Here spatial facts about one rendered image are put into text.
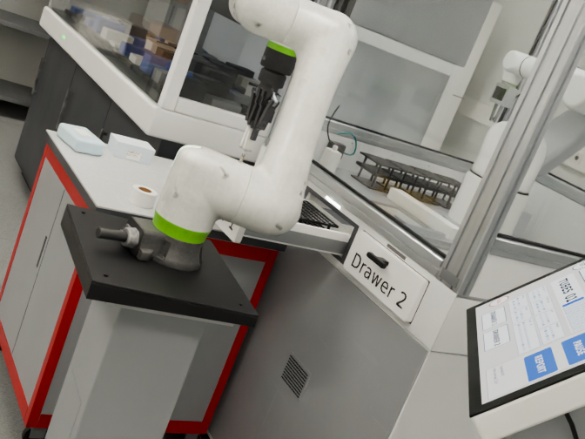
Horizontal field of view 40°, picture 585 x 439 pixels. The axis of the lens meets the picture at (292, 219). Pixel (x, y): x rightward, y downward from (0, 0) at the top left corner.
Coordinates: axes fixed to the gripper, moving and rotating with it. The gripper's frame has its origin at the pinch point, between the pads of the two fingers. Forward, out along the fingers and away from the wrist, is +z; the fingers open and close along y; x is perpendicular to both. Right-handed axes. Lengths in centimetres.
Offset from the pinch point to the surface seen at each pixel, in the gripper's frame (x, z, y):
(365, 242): -13.7, 8.5, -47.2
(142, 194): 30.0, 20.1, -8.3
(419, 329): -14, 17, -75
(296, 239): -0.1, 14.4, -38.0
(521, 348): 15, -4, -121
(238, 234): 17.7, 15.4, -38.8
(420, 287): -13, 8, -71
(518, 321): 6, -4, -112
